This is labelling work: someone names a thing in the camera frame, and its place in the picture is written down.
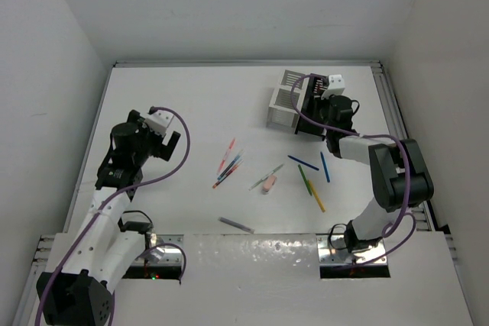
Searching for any light blue pencil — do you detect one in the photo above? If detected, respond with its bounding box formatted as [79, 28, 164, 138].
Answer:
[320, 151, 331, 183]

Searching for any dark blue pencil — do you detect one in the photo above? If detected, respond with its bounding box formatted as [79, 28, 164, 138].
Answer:
[287, 155, 319, 171]

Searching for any white green pen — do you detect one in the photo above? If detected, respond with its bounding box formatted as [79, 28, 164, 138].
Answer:
[248, 163, 284, 191]

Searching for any green pencil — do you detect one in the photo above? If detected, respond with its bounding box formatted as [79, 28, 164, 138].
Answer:
[297, 164, 313, 196]

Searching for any yellow pencil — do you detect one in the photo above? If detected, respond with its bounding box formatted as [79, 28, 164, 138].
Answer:
[308, 180, 325, 213]

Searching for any pink eraser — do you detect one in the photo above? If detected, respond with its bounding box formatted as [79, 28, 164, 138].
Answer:
[262, 175, 277, 194]

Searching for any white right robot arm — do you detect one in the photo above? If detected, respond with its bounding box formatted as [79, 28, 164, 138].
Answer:
[313, 95, 434, 253]

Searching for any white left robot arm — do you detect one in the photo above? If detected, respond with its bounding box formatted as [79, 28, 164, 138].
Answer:
[34, 107, 181, 325]

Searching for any black slotted container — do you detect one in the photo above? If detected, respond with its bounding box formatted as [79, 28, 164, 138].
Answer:
[294, 74, 341, 143]

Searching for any white slotted container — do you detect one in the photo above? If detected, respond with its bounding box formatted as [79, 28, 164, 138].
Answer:
[267, 69, 307, 131]

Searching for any orange tipped red pen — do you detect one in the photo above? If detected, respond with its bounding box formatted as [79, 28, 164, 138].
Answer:
[212, 163, 242, 189]

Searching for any red clear pen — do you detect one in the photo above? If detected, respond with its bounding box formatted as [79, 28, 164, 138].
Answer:
[217, 137, 236, 175]

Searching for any dark blue red pen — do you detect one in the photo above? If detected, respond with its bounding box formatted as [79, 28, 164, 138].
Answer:
[215, 160, 244, 186]

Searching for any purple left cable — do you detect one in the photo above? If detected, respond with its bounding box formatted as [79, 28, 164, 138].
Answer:
[34, 106, 191, 326]

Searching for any purple cable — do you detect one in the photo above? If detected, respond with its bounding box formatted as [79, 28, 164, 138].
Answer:
[34, 106, 191, 326]
[290, 73, 417, 268]

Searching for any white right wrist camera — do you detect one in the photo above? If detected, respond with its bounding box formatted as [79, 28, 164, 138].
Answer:
[320, 74, 345, 100]

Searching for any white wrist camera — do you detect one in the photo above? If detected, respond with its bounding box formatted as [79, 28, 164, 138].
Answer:
[142, 110, 174, 137]
[320, 74, 345, 100]

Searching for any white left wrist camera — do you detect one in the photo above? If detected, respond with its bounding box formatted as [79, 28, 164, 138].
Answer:
[142, 110, 174, 137]

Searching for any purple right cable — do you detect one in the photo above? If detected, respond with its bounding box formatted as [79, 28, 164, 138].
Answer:
[290, 73, 417, 268]

